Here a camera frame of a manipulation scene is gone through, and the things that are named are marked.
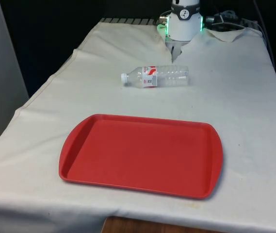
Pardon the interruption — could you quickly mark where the red plastic tray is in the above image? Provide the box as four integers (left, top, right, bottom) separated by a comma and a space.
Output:
58, 114, 224, 200

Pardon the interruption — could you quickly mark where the black cable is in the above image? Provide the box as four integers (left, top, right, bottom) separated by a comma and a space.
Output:
253, 0, 275, 67

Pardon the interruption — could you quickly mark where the clear plastic bottle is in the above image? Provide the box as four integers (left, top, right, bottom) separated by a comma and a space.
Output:
121, 65, 190, 88

